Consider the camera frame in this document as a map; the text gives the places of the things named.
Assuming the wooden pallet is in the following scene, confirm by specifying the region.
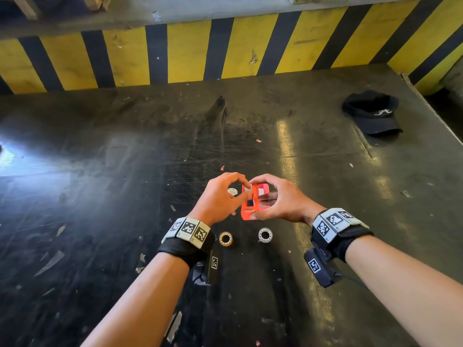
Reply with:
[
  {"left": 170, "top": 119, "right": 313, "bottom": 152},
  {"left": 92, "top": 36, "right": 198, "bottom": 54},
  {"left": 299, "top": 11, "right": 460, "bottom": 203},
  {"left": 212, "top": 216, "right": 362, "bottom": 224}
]
[{"left": 11, "top": 0, "right": 113, "bottom": 20}]

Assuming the person's left hand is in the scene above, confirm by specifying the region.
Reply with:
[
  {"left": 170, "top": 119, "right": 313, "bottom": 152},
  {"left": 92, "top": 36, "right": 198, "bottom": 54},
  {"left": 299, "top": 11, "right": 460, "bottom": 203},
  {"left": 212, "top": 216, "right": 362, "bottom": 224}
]
[{"left": 189, "top": 172, "right": 252, "bottom": 226}]

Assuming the person's right forearm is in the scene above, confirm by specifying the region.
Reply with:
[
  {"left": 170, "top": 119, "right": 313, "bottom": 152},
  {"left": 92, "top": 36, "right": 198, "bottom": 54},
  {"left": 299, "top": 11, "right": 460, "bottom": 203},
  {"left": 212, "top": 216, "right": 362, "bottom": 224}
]
[{"left": 345, "top": 235, "right": 463, "bottom": 347}]

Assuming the black wristband with marker tags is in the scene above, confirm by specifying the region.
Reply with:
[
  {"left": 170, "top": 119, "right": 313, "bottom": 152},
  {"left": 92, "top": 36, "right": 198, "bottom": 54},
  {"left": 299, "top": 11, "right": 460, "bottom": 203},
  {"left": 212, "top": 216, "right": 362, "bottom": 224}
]
[
  {"left": 310, "top": 208, "right": 374, "bottom": 263},
  {"left": 157, "top": 217, "right": 216, "bottom": 269}
]

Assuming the orange tape dispenser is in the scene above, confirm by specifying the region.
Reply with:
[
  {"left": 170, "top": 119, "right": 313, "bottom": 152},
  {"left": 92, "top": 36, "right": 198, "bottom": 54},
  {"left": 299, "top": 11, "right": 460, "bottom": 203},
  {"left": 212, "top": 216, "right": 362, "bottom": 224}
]
[{"left": 241, "top": 183, "right": 271, "bottom": 221}]

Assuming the person's left forearm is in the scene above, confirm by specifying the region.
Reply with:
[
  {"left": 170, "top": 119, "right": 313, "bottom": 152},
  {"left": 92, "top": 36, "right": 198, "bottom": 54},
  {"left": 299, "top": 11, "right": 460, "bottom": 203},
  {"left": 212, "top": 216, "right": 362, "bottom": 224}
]
[{"left": 80, "top": 252, "right": 190, "bottom": 347}]

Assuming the black baseball cap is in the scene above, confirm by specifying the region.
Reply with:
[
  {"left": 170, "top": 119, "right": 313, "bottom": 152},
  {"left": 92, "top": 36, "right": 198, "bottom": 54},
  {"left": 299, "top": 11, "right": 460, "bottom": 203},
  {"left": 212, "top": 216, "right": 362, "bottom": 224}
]
[{"left": 342, "top": 90, "right": 403, "bottom": 136}]

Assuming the thin black cable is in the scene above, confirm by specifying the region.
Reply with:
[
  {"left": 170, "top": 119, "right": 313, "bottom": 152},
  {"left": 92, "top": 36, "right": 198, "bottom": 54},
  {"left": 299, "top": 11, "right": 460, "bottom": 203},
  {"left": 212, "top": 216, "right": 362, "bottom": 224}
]
[{"left": 336, "top": 273, "right": 369, "bottom": 290}]

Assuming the person's right hand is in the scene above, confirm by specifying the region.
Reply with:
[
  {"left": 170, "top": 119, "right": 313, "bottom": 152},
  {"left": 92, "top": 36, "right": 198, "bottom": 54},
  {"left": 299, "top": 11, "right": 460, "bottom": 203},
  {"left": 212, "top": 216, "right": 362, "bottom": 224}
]
[{"left": 250, "top": 173, "right": 326, "bottom": 225}]

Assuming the yellow black striped barrier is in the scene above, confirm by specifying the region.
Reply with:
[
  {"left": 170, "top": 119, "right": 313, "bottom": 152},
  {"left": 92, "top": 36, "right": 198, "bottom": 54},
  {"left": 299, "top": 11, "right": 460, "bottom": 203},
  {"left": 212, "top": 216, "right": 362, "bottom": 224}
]
[{"left": 0, "top": 0, "right": 463, "bottom": 96}]

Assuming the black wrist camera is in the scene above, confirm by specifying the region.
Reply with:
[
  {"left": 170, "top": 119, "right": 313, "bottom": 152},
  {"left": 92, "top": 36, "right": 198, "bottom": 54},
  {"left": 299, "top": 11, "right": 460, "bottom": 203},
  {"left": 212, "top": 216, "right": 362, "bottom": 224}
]
[
  {"left": 192, "top": 249, "right": 219, "bottom": 287},
  {"left": 304, "top": 248, "right": 343, "bottom": 289}
]

